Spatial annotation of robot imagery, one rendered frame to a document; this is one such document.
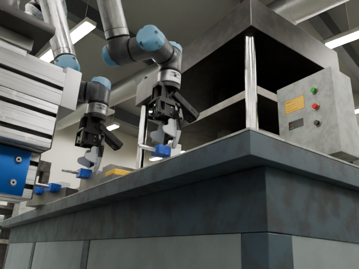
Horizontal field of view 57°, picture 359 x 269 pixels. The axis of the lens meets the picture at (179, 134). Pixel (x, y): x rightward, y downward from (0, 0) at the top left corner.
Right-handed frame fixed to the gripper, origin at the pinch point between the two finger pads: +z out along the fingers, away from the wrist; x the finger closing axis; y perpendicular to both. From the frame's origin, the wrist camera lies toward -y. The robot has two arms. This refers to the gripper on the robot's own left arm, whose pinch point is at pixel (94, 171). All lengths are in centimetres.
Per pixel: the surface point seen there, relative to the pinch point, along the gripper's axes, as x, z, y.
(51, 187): -13.5, 5.1, 9.9
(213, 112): -33, -59, -82
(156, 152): 30.0, -1.6, -6.9
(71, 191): -10.5, 6.1, 3.6
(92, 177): 5.1, 3.5, 2.2
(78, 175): 0.5, 2.4, 5.5
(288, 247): 80, 25, 0
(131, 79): -397, -285, -188
